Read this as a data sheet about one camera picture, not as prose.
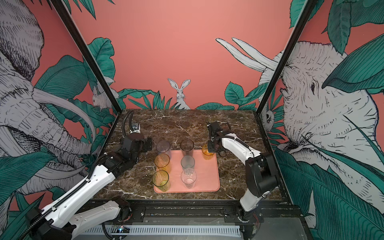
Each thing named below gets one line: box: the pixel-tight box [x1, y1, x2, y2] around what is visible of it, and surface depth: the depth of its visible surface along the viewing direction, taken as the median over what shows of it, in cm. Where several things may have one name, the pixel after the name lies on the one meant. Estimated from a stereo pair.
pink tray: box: [169, 149, 221, 193], surface depth 88 cm
